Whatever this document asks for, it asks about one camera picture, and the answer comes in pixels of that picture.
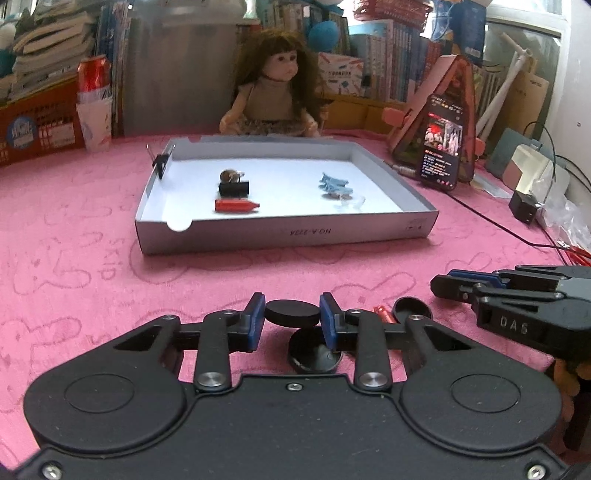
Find black smartphone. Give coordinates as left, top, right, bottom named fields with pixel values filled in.
left=416, top=93, right=466, bottom=191

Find large red crayon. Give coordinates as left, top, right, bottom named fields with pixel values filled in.
left=215, top=198, right=260, bottom=214

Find black power adapter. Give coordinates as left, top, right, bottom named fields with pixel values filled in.
left=509, top=191, right=539, bottom=225

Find red soda can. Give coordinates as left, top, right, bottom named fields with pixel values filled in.
left=76, top=54, right=113, bottom=107

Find white cardboard box tray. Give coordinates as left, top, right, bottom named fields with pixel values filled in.
left=135, top=135, right=439, bottom=256

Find teal card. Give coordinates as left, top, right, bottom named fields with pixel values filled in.
left=486, top=127, right=532, bottom=178

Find red alligator clips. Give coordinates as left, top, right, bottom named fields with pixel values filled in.
left=554, top=237, right=591, bottom=266

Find grey metal board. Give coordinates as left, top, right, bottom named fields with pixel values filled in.
left=124, top=0, right=241, bottom=137

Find white printed box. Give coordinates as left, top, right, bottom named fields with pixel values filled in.
left=316, top=52, right=365, bottom=97

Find yellow cardboard box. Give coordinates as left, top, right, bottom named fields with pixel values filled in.
left=323, top=92, right=407, bottom=134

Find white pink device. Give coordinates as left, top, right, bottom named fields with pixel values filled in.
left=501, top=144, right=571, bottom=195

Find large black binder clip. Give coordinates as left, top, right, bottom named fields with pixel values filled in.
left=218, top=172, right=251, bottom=197

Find clear plastic bag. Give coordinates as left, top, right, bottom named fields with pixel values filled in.
left=531, top=180, right=591, bottom=241

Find pink house-shaped phone stand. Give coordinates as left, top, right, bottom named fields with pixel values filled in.
left=382, top=54, right=488, bottom=185

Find pink rabbit-print cloth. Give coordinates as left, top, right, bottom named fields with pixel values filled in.
left=0, top=129, right=591, bottom=462

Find small black round cap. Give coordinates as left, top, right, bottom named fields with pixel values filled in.
left=393, top=298, right=434, bottom=324

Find row of shelved books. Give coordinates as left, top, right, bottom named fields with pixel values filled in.
left=238, top=0, right=485, bottom=104

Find blue standing books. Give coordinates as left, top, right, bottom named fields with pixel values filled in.
left=95, top=0, right=132, bottom=137

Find small black binder clip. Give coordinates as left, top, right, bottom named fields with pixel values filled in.
left=145, top=142, right=176, bottom=180

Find brown-haired doll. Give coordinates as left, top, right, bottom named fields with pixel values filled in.
left=219, top=28, right=324, bottom=138

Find black round lid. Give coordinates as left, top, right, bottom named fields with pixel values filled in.
left=264, top=300, right=321, bottom=328

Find blue fuzzy ball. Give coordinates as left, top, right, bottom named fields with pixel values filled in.
left=307, top=21, right=342, bottom=52

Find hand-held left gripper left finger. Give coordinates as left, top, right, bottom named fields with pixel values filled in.
left=113, top=292, right=267, bottom=394

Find orange plastic crate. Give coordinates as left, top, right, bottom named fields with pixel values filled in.
left=0, top=76, right=86, bottom=167

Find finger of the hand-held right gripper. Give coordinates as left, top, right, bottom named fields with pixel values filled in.
left=445, top=266, right=570, bottom=288
left=430, top=274, right=504, bottom=305

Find person's right hand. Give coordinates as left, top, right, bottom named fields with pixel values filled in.
left=551, top=357, right=583, bottom=398

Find white paper cup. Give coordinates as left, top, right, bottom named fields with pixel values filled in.
left=76, top=102, right=113, bottom=152

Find black round container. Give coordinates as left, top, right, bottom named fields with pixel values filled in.
left=288, top=329, right=345, bottom=374

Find blue plush toy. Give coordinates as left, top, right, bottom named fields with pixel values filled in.
left=0, top=18, right=19, bottom=77

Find black cable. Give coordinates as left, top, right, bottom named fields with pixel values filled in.
left=443, top=189, right=561, bottom=247
left=524, top=121, right=591, bottom=195

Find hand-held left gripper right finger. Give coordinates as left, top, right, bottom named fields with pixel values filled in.
left=320, top=292, right=472, bottom=395

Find red plastic basket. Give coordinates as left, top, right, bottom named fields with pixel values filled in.
left=353, top=0, right=444, bottom=28

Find stack of books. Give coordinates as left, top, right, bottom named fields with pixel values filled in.
left=7, top=0, right=100, bottom=104

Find brown cardboard sheet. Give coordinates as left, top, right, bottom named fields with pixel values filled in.
left=505, top=69, right=550, bottom=139

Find white plastic rack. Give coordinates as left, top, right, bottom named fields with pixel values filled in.
left=475, top=32, right=536, bottom=139

